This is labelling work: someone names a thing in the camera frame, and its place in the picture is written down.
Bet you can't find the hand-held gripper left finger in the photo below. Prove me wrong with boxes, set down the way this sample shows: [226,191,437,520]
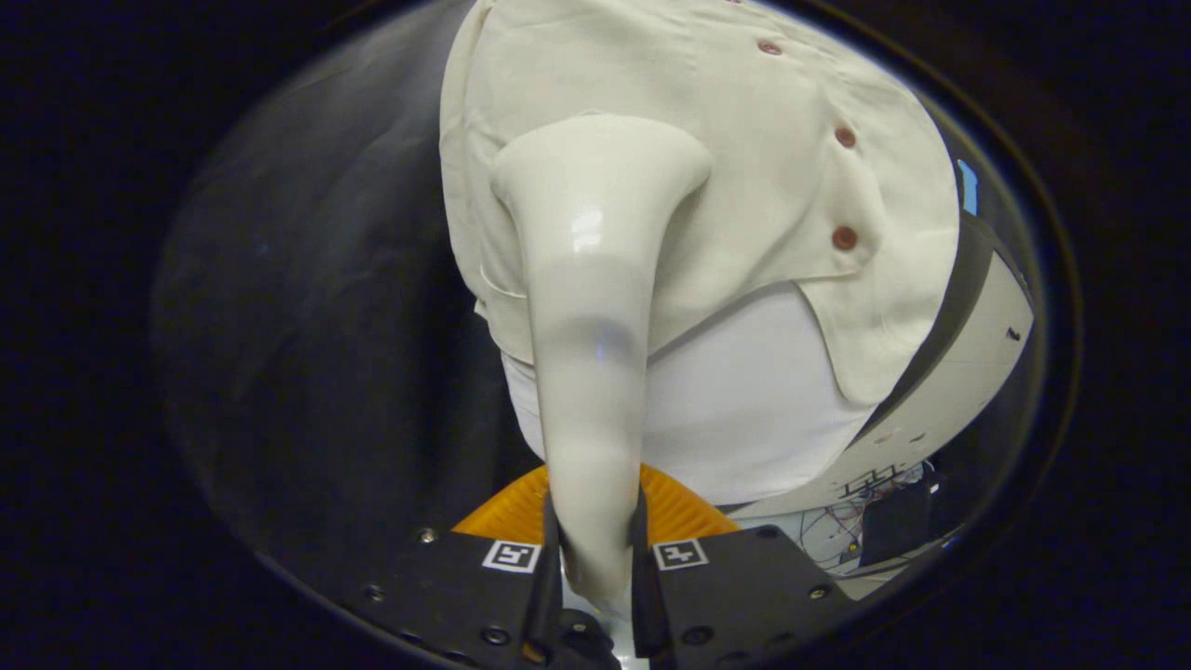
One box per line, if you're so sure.
[358,463,564,670]

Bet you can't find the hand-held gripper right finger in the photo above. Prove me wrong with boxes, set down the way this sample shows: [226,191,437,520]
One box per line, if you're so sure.
[631,463,857,666]

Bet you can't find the white garment steamer head with hose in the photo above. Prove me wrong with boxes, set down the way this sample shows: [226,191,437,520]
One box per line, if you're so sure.
[490,114,714,620]

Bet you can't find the cream button-up shirt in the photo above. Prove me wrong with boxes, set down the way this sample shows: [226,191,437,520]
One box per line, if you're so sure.
[439,0,961,406]

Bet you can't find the black device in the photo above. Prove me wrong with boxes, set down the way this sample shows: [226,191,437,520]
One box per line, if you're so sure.
[861,475,950,567]

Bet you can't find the beige cabinet with grey top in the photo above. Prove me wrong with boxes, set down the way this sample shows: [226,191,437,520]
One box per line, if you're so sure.
[730,214,1036,520]

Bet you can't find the bundle of thin cables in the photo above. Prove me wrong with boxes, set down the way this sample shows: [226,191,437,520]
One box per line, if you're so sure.
[791,461,941,569]

